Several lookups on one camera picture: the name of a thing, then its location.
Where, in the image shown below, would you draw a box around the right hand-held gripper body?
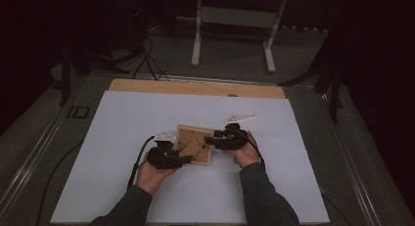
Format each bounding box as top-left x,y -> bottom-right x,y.
213,113 -> 257,152

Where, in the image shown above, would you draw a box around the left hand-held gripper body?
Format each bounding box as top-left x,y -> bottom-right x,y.
146,129 -> 184,170

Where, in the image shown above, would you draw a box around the wooden picture frame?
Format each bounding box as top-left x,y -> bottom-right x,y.
174,123 -> 215,166

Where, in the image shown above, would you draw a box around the person's right hand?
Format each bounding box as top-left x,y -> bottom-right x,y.
224,131 -> 262,169

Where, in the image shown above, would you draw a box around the person's left hand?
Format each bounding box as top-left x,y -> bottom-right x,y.
135,151 -> 181,197

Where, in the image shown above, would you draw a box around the white table sheet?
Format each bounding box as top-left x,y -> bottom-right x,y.
50,90 -> 331,224

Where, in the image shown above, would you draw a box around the black metal stand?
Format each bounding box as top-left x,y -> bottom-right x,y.
58,44 -> 130,107
278,33 -> 346,124

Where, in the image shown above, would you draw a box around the dark device with red light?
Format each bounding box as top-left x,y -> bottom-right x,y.
128,0 -> 148,56

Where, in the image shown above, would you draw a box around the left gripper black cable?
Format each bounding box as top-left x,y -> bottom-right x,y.
126,135 -> 157,190

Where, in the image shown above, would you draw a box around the aluminium rail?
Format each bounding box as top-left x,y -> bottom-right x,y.
143,73 -> 314,89
0,98 -> 71,217
317,92 -> 383,226

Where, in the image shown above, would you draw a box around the black rectangular bracket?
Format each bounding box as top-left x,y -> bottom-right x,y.
66,105 -> 91,119

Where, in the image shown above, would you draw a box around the black floor cables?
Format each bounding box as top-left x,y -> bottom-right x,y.
131,34 -> 170,82

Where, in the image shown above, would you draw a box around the long black floor cable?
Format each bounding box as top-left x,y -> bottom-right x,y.
34,141 -> 84,226

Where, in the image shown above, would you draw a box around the white metal stand frame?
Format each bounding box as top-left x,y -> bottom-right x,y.
190,0 -> 288,73

